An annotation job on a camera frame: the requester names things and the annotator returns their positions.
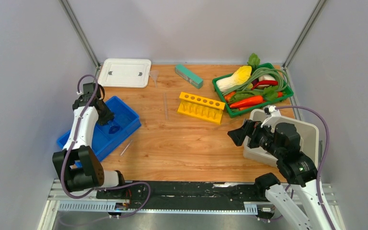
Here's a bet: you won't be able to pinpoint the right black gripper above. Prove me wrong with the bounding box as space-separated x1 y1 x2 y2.
226 119 282 159

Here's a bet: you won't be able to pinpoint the tube with blue cap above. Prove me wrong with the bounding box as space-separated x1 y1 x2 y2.
108 126 120 134

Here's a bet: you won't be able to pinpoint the clear test tube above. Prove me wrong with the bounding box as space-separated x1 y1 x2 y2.
120 140 133 157

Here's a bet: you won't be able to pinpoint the clear glass funnel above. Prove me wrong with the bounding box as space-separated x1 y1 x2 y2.
149 70 160 88

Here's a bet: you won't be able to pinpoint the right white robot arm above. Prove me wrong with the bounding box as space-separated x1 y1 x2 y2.
227 120 340 230

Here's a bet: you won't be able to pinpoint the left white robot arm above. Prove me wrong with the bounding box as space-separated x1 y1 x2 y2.
52 82 127 199

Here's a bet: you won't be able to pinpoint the green vegetable tray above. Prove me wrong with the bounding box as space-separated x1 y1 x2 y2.
212 63 294 118

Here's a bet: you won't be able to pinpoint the blue plastic bin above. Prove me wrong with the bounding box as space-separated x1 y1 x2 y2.
52 96 141 168

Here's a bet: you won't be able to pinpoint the orange carrot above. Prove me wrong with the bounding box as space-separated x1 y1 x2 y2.
230 95 264 109

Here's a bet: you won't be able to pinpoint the white tray lid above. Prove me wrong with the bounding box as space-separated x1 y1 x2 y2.
98 58 151 88

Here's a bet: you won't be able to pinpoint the red chili pepper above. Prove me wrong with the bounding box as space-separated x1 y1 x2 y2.
252 80 278 90

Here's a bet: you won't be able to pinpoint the napa cabbage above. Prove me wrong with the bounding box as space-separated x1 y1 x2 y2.
216 66 252 92

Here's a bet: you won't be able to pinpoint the yellow test tube rack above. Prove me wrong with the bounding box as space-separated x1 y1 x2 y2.
177 92 226 125

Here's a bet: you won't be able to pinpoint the green long beans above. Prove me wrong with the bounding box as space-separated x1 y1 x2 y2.
221 67 289 95

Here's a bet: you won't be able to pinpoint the beige plastic tub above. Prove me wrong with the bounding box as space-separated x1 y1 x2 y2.
243 116 319 167

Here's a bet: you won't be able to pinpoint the green leafy vegetable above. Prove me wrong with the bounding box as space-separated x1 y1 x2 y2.
247 53 261 69

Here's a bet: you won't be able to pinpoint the teal rectangular box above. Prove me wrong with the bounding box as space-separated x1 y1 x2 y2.
175 64 204 89

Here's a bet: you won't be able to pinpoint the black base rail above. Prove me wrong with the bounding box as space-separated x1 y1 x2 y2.
96 181 269 211

